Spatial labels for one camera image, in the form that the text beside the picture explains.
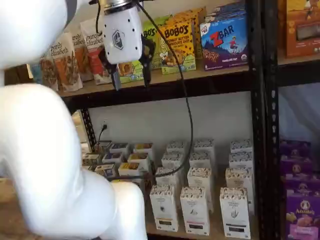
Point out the yellow Bobo's peanut butter box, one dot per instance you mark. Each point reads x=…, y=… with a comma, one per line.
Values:
x=175, y=45
x=201, y=15
x=185, y=19

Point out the granola bag blue label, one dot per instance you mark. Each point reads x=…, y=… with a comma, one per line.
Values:
x=47, y=72

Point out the orange snack box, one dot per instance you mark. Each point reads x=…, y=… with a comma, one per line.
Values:
x=300, y=35

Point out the green Bobo's apple pie box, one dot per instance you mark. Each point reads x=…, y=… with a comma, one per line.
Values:
x=148, y=31
x=132, y=72
x=160, y=21

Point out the small box blue window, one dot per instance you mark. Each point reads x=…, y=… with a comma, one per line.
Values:
x=112, y=158
x=119, y=148
x=105, y=170

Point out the white wall outlet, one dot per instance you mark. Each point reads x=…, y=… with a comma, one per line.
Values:
x=105, y=124

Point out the black metal shelf rack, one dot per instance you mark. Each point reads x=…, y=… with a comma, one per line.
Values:
x=273, y=125
x=257, y=125

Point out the white tea box pink strip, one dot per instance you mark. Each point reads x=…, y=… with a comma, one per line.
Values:
x=203, y=145
x=200, y=177
x=195, y=212
x=201, y=158

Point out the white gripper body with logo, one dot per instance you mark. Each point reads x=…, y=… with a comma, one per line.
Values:
x=122, y=37

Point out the white tea box green strip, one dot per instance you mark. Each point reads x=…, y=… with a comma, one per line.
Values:
x=240, y=160
x=241, y=146
x=238, y=177
x=235, y=215

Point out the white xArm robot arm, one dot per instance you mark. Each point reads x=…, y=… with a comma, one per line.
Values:
x=37, y=150

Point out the granola bag orange label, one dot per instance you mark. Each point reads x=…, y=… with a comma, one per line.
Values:
x=81, y=55
x=67, y=70

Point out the small patterned dark box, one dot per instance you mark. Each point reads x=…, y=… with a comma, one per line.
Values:
x=91, y=159

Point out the white tea box yellow strip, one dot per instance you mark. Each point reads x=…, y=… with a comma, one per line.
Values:
x=170, y=178
x=163, y=207
x=176, y=146
x=172, y=158

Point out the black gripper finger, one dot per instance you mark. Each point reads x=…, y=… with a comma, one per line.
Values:
x=113, y=72
x=147, y=53

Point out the blue Z Bar box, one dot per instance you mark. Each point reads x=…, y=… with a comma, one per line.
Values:
x=225, y=45
x=225, y=16
x=230, y=6

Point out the small box yellow window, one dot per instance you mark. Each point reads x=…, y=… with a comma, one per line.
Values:
x=138, y=159
x=143, y=148
x=130, y=169

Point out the granola bag red label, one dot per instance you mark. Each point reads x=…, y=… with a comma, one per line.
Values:
x=91, y=40

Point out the purple Annie's box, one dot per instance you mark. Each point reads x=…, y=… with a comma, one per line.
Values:
x=296, y=167
x=295, y=148
x=302, y=217
x=302, y=186

